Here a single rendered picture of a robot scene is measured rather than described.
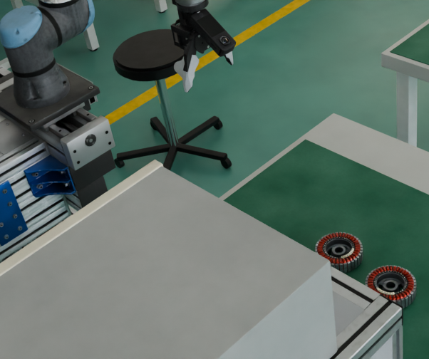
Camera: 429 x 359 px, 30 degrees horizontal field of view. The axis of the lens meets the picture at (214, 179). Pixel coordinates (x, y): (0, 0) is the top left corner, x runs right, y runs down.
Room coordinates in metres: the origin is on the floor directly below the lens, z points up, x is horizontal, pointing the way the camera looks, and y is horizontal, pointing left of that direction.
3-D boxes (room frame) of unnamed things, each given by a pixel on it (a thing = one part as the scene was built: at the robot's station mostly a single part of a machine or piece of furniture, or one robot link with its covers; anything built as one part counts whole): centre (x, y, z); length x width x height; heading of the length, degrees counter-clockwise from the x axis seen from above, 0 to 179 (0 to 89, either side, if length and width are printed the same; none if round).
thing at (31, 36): (1.89, 0.41, 1.20); 0.13 x 0.12 x 0.14; 133
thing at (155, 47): (2.92, 0.13, 0.28); 0.54 x 0.49 x 0.56; 37
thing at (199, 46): (1.62, -0.02, 1.29); 0.09 x 0.08 x 0.12; 36
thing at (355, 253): (1.34, -0.26, 0.77); 0.11 x 0.11 x 0.04
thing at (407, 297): (1.21, -0.34, 0.77); 0.11 x 0.11 x 0.04
